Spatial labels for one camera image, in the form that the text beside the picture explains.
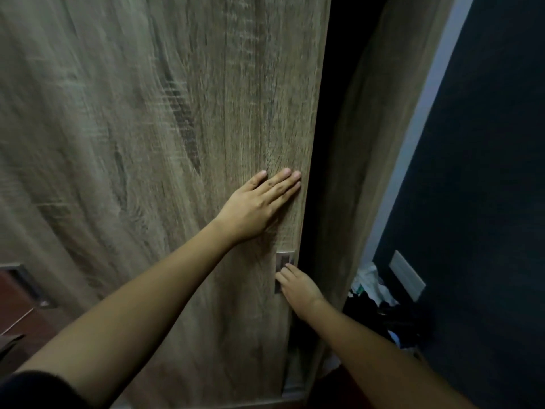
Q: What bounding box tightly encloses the person's right hand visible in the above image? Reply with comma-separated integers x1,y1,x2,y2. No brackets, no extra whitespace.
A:
275,263,327,321

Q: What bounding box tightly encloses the person's left hand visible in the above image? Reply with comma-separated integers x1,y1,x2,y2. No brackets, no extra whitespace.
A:
214,168,302,246

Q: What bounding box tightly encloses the metal recessed door handle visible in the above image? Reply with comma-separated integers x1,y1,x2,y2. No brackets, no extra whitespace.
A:
274,250,295,295
0,262,57,310

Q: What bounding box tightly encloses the wooden sliding wardrobe door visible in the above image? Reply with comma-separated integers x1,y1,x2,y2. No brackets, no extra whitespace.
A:
0,0,332,409

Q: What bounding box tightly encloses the person's right forearm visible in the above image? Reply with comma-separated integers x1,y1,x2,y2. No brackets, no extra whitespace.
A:
307,297,478,409

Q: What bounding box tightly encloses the person's left forearm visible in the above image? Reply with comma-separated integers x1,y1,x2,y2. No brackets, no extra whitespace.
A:
16,218,238,408

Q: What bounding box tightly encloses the white plastic bag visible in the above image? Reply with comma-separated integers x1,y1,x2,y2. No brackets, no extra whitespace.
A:
349,262,399,307

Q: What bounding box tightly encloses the wooden wardrobe side panel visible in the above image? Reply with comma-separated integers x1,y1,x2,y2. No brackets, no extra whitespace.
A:
304,0,457,381

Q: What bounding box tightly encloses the pile of dark clothes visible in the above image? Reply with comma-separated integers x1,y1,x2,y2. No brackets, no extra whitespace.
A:
342,289,427,350

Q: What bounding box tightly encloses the black shirt sleeve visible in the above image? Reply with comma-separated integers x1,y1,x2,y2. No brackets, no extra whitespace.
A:
0,370,91,409

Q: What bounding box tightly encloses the white wall socket plate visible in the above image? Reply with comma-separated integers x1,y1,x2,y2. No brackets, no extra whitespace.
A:
388,250,427,302

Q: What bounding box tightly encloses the white wall trim strip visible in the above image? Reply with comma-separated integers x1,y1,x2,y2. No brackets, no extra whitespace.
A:
361,0,476,265

